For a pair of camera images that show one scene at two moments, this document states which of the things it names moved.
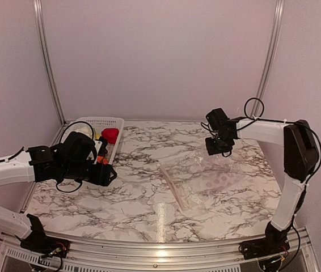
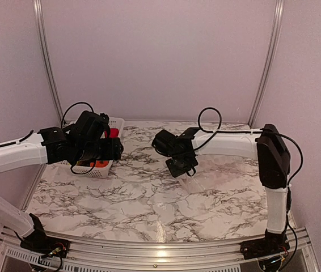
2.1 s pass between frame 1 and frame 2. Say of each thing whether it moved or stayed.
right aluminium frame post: stayed
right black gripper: moved
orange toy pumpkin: stayed
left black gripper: moved
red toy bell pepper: stayed
